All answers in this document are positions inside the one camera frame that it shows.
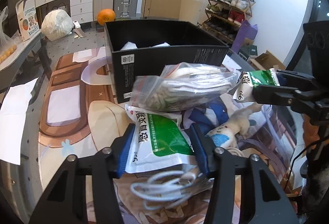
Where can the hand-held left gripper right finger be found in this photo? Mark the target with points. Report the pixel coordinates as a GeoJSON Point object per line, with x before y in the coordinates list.
{"type": "Point", "coordinates": [203, 153]}

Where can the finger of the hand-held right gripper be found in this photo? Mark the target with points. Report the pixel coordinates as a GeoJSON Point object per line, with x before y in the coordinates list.
{"type": "Point", "coordinates": [272, 96]}
{"type": "Point", "coordinates": [290, 77]}

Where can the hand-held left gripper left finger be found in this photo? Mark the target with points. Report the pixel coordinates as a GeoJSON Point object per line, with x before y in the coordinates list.
{"type": "Point", "coordinates": [127, 148]}

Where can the green and white medicine packet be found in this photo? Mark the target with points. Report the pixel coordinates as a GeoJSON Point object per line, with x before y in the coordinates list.
{"type": "Point", "coordinates": [246, 85]}
{"type": "Point", "coordinates": [159, 141]}

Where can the white plush toy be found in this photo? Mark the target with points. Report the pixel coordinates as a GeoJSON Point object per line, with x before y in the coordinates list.
{"type": "Point", "coordinates": [239, 121]}

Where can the clear bag of patterned socks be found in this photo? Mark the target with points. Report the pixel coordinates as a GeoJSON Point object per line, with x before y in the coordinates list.
{"type": "Point", "coordinates": [169, 95]}

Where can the clear bag of white cloth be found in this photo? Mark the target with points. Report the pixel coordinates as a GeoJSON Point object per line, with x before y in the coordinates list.
{"type": "Point", "coordinates": [198, 69]}

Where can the black cardboard box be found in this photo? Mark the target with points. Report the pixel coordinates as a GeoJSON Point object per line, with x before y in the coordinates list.
{"type": "Point", "coordinates": [144, 64]}

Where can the open cardboard box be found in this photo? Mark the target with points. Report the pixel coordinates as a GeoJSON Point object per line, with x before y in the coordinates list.
{"type": "Point", "coordinates": [267, 61]}

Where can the dark green box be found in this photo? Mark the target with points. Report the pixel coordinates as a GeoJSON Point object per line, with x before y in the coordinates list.
{"type": "Point", "coordinates": [248, 52]}

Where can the printed cartoon mat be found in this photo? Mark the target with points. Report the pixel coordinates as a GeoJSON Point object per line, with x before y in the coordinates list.
{"type": "Point", "coordinates": [77, 111]}

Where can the purple bag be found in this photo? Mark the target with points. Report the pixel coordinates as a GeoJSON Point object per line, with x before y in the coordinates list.
{"type": "Point", "coordinates": [244, 34]}

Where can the wooden shoe rack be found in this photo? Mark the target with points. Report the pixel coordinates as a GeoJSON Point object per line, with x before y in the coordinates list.
{"type": "Point", "coordinates": [228, 10]}

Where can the crumpled white paper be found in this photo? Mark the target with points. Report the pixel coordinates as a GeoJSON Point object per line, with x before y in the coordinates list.
{"type": "Point", "coordinates": [129, 46]}

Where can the white paper sheet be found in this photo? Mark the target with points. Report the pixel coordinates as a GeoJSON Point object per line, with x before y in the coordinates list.
{"type": "Point", "coordinates": [18, 111]}

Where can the orange fruit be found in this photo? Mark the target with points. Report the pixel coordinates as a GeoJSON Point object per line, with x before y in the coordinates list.
{"type": "Point", "coordinates": [106, 16]}

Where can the grey side table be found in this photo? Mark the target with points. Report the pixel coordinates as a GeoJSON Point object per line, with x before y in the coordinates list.
{"type": "Point", "coordinates": [25, 54]}

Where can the white plastic bag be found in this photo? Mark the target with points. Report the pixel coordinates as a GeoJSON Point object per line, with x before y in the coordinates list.
{"type": "Point", "coordinates": [56, 25]}

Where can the white dresser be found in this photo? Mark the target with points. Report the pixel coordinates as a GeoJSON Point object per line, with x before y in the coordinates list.
{"type": "Point", "coordinates": [79, 0]}

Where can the clear bag of small oranges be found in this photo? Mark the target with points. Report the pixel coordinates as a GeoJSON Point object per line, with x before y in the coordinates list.
{"type": "Point", "coordinates": [6, 41]}

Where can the printed cardboard fruit box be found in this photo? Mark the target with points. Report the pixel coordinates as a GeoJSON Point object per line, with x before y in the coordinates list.
{"type": "Point", "coordinates": [28, 21]}

